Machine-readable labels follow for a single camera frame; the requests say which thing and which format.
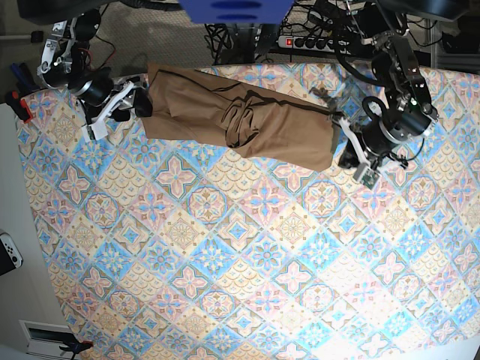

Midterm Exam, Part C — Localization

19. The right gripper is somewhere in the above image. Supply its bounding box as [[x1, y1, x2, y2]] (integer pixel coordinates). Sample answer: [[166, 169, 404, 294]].
[[112, 88, 153, 122]]

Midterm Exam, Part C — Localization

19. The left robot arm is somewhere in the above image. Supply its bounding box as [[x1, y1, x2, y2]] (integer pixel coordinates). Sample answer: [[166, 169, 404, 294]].
[[332, 1, 438, 170]]

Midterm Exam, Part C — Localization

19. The red black clamp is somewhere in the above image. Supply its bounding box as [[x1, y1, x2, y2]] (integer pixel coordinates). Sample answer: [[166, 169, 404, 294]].
[[4, 91, 33, 123]]

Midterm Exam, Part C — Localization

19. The white power strip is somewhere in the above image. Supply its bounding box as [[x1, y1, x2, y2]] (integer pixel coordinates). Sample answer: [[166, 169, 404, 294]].
[[277, 35, 335, 53]]

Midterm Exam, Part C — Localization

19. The white vent box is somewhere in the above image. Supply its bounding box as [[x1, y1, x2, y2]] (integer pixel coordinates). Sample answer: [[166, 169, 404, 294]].
[[19, 320, 74, 359]]

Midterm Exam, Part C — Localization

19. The black caster wheel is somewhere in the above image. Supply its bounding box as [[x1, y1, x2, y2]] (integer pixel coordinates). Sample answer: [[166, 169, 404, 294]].
[[30, 30, 44, 44]]

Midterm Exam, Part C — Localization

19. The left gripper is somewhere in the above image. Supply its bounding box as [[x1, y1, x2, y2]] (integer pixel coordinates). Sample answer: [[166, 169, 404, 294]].
[[337, 144, 360, 170]]

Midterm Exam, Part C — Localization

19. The white game controller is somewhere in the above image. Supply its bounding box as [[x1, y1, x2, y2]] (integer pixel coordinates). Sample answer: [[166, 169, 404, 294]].
[[0, 232, 23, 275]]

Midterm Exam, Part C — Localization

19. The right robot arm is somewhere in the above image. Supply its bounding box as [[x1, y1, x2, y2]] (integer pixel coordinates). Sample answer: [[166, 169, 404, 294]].
[[37, 9, 153, 126]]

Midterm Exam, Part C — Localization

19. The black clamp bottom left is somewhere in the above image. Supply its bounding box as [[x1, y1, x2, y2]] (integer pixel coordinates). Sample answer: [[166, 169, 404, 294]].
[[58, 339, 94, 360]]

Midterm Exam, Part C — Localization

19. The brown t-shirt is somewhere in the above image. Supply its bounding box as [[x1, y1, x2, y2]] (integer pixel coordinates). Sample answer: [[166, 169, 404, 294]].
[[142, 63, 339, 172]]

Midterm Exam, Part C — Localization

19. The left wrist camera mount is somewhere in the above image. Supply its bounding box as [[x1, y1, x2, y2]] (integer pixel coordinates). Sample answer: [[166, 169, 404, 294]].
[[328, 114, 410, 190]]

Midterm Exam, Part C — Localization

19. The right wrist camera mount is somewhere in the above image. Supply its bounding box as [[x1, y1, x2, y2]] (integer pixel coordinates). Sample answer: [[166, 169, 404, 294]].
[[69, 74, 148, 143]]

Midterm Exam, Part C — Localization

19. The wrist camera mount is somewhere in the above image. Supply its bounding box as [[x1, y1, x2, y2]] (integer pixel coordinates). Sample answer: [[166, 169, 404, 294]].
[[69, 74, 148, 143], [328, 114, 410, 190]]

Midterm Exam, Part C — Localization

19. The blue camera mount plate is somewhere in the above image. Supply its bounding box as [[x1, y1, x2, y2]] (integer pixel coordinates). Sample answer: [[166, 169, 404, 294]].
[[178, 0, 294, 24]]

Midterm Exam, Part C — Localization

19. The patterned tile tablecloth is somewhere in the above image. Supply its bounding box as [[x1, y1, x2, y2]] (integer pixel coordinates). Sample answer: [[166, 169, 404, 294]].
[[16, 69, 479, 359]]

